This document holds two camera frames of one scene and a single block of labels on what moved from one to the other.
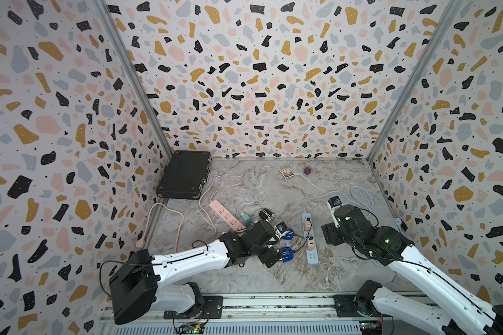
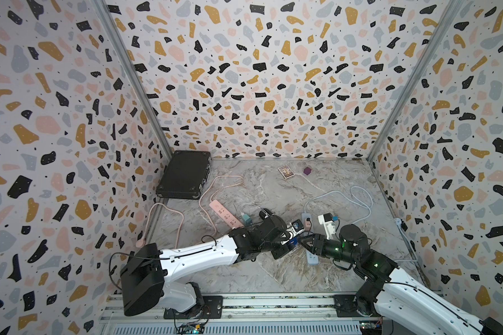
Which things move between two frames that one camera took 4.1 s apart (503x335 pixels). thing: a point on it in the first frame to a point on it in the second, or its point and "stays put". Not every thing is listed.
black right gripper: x=329 y=233 to x=320 y=243
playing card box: x=286 y=171 stays put
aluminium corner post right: x=379 y=142 stays put
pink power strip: x=233 y=220 stays put
